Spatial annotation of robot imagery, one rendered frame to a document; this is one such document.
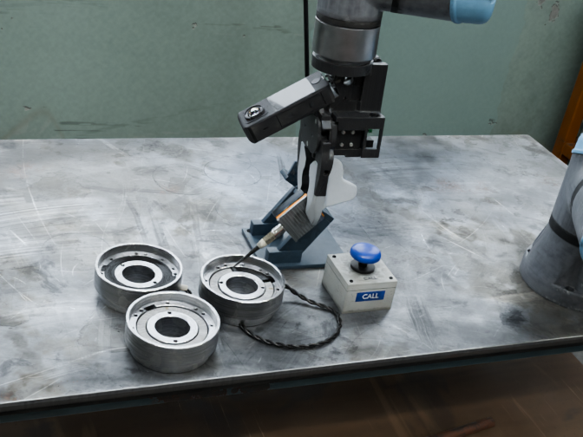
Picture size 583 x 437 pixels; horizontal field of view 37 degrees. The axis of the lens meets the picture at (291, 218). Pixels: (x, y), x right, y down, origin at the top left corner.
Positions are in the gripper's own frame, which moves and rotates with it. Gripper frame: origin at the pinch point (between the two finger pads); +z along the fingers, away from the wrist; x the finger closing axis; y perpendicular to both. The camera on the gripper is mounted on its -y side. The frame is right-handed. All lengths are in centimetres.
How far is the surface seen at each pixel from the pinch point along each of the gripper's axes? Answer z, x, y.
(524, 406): 37, 1, 42
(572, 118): 52, 161, 153
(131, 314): 7.4, -10.2, -22.6
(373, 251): 4.0, -4.3, 8.3
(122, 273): 7.7, -1.0, -22.7
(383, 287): 7.9, -6.8, 9.4
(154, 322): 7.8, -11.5, -20.2
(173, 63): 35, 160, 9
